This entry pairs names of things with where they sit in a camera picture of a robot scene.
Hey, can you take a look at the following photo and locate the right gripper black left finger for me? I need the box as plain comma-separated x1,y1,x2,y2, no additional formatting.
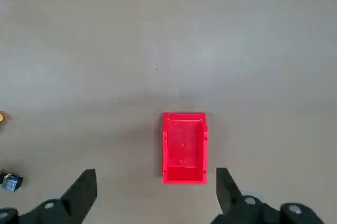
0,169,98,224

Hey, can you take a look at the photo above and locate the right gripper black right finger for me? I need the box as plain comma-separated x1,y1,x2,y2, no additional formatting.
210,167,324,224

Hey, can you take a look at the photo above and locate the red plastic storage box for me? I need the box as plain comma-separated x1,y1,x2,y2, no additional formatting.
161,112,209,185

